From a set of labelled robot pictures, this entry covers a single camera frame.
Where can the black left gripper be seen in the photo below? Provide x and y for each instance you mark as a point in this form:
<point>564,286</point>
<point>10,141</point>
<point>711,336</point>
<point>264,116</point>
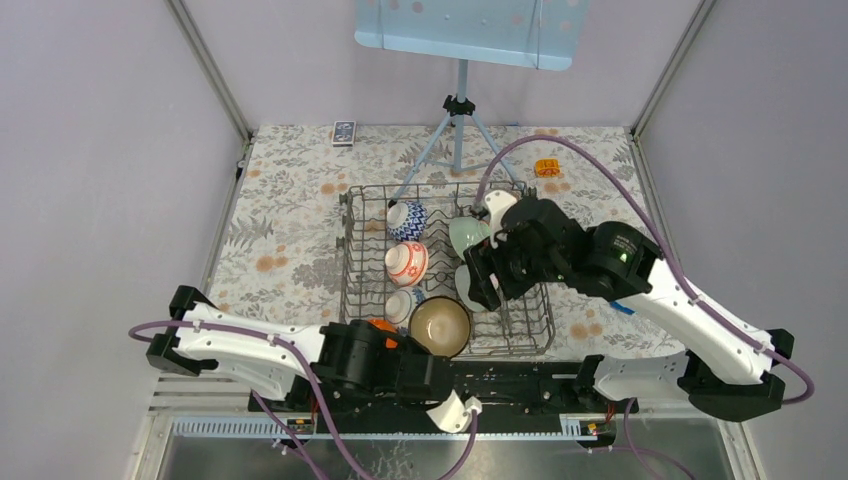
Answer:
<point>411,347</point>

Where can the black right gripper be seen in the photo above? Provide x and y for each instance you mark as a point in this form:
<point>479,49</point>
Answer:
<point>482,260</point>

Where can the pale green checkered bowl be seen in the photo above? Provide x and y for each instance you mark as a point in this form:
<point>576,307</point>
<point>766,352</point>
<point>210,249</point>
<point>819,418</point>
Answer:
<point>462,280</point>

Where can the dark brown patterned bowl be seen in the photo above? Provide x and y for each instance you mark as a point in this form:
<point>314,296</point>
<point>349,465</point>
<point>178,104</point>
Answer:
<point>442,325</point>

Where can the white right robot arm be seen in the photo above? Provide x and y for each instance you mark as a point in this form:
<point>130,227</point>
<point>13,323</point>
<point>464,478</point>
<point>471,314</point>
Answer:
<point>725,370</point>

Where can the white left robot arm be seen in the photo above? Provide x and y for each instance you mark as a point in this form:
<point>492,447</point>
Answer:
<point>264,356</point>

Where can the light green bowl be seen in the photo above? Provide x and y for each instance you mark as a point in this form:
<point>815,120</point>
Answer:
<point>465,232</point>

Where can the orange bowl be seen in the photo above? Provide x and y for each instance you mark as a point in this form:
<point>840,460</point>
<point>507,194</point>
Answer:
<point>383,325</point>

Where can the white blue floral bowl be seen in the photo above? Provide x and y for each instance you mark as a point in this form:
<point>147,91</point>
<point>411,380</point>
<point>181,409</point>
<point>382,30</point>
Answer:
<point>400,305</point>

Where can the white red patterned bowl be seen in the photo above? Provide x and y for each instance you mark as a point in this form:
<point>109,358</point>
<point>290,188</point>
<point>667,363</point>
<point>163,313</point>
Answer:
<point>406,263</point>

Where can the blue white zigzag bowl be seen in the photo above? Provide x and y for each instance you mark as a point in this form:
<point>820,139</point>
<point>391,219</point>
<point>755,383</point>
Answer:
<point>406,221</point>

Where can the small yellow orange toy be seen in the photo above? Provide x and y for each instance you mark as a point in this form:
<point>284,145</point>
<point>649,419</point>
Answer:
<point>547,168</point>

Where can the light blue tripod stand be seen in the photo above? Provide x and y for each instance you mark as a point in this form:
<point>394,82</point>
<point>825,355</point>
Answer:
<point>457,108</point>

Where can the blue plastic toy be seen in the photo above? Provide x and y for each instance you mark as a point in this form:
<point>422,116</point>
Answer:
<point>621,308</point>

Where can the playing card box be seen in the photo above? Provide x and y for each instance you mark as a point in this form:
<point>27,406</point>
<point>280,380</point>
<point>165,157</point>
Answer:
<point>343,133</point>

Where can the light blue board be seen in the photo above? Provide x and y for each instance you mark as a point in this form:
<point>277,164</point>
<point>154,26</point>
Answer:
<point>541,35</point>

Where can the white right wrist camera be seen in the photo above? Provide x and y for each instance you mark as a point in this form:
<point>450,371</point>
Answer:
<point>497,202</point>

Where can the grey wire dish rack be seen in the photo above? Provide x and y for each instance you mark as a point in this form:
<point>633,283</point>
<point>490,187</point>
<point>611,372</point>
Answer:
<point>519,328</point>

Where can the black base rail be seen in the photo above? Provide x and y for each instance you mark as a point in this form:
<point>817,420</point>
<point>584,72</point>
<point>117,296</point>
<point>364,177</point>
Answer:
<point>517,397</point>

